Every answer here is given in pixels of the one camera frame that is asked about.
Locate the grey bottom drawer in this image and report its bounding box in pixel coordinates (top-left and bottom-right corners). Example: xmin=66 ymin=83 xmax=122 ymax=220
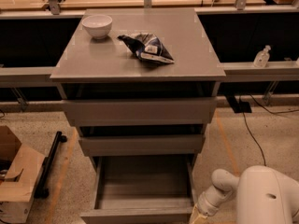
xmin=80 ymin=155 xmax=197 ymax=224

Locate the grey drawer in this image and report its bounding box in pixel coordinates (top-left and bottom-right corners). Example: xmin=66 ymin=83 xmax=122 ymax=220
xmin=63 ymin=98 xmax=216 ymax=127
xmin=79 ymin=134 xmax=205 ymax=157
xmin=80 ymin=155 xmax=197 ymax=224

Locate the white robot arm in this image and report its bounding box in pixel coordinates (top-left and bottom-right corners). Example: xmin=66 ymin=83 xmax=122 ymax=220
xmin=189 ymin=165 xmax=299 ymax=224

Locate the grey top drawer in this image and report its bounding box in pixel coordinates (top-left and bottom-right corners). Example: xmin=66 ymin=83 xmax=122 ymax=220
xmin=63 ymin=98 xmax=216 ymax=127

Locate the grey middle drawer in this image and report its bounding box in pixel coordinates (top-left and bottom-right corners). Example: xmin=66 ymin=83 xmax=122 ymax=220
xmin=79 ymin=134 xmax=205 ymax=157

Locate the grey drawer cabinet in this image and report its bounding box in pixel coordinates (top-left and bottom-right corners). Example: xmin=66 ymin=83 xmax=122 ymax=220
xmin=50 ymin=7 xmax=227 ymax=173

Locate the black floor power box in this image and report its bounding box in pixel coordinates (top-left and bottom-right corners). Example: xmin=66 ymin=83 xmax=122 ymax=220
xmin=226 ymin=96 xmax=251 ymax=113

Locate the black metal bar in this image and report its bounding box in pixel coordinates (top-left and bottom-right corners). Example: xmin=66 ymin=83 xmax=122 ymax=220
xmin=34 ymin=131 xmax=67 ymax=199

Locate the clear sanitizer bottle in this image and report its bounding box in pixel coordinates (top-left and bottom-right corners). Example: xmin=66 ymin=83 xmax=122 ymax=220
xmin=253 ymin=45 xmax=271 ymax=68

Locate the blue crumpled chip bag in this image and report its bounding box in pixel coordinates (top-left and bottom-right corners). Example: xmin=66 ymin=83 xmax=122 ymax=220
xmin=118 ymin=33 xmax=174 ymax=64

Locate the open cardboard box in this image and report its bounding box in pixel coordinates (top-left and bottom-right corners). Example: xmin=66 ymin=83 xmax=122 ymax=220
xmin=0 ymin=126 xmax=45 ymax=224

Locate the white ceramic bowl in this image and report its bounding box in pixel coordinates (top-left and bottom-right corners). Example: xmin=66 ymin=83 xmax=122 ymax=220
xmin=82 ymin=14 xmax=112 ymax=39

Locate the black floor cable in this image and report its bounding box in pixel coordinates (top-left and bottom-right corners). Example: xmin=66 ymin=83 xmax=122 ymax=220
xmin=238 ymin=93 xmax=299 ymax=167

